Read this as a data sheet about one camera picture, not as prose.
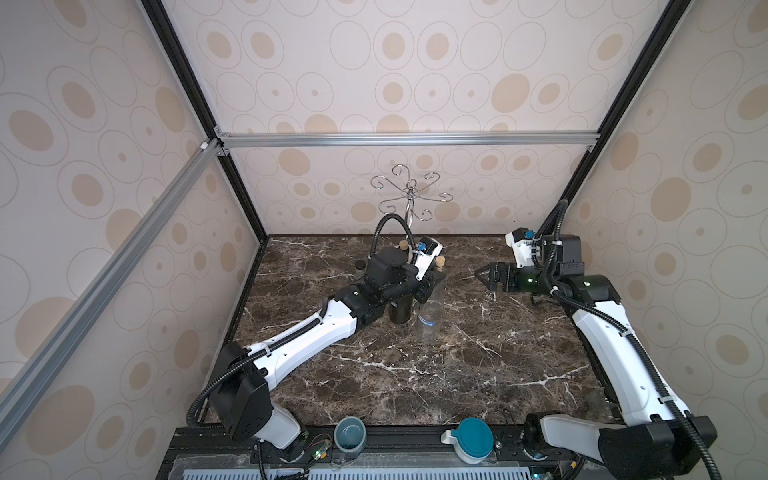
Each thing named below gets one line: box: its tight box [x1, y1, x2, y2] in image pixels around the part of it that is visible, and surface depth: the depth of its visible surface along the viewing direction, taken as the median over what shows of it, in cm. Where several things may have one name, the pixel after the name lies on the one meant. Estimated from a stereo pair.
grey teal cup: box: [334, 416, 367, 455], surface depth 73 cm
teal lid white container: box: [441, 417, 495, 465], surface depth 70 cm
